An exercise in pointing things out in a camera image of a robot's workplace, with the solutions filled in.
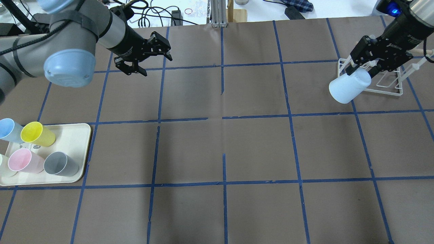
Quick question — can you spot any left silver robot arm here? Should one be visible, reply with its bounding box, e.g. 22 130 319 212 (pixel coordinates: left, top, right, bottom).
0 0 172 103

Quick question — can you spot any white wire cup rack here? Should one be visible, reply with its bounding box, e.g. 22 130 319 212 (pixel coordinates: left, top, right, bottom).
337 48 433 96

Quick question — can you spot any beige plastic tray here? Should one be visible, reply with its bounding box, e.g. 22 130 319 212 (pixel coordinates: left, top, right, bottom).
0 123 93 187

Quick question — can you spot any yellow cup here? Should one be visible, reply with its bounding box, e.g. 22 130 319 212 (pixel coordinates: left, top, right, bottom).
20 121 56 147

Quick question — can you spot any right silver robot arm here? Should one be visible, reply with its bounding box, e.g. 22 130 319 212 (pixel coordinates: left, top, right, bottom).
346 0 434 77

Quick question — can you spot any grey cup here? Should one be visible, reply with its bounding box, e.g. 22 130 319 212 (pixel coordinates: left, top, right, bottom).
43 151 79 177

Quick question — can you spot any light blue cup on tray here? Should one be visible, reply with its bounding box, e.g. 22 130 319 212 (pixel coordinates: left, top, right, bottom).
0 118 24 144

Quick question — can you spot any light blue ikea cup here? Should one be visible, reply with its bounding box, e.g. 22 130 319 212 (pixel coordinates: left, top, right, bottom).
329 68 372 104

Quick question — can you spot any wooden mug tree stand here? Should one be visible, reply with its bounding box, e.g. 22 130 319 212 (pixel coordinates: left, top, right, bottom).
226 0 248 23

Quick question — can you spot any pink cup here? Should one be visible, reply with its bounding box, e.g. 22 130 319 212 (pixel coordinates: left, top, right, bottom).
8 148 45 174

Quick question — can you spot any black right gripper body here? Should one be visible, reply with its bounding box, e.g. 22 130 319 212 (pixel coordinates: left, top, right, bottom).
350 9 431 71

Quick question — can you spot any black power adapter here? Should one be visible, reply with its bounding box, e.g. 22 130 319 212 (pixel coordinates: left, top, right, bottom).
284 5 305 20

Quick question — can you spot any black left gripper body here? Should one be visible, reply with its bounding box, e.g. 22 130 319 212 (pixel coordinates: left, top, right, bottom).
109 26 172 75

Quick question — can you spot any folded blue plaid umbrella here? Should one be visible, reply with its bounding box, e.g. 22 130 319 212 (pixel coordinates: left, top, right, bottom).
281 0 314 13

